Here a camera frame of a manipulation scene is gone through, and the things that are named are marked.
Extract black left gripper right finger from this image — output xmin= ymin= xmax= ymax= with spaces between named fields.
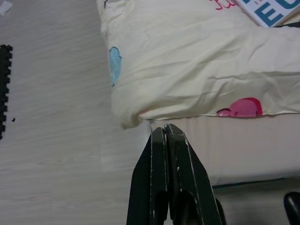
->
xmin=165 ymin=124 xmax=227 ymax=225

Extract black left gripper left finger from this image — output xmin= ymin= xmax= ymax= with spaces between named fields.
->
xmin=126 ymin=127 xmax=169 ymax=225

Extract white book blue letters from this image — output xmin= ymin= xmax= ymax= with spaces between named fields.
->
xmin=235 ymin=0 xmax=300 ymax=28

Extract cream mattress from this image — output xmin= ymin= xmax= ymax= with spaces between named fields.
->
xmin=138 ymin=113 xmax=300 ymax=187

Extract cream cartoon print quilt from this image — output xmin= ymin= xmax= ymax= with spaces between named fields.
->
xmin=97 ymin=0 xmax=300 ymax=130

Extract white paper scrap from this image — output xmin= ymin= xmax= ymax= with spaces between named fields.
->
xmin=0 ymin=0 xmax=14 ymax=16

